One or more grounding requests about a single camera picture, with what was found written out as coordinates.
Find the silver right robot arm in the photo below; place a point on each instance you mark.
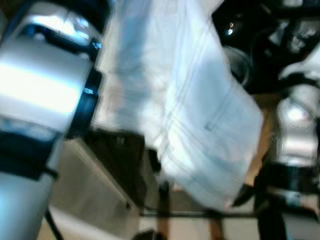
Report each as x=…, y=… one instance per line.
x=295, y=135

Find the white garment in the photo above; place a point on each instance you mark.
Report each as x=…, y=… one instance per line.
x=190, y=100

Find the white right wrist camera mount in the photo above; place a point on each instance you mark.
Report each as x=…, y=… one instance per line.
x=305, y=65

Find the grey laundry basket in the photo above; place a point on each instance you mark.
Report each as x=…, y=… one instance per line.
x=85, y=190

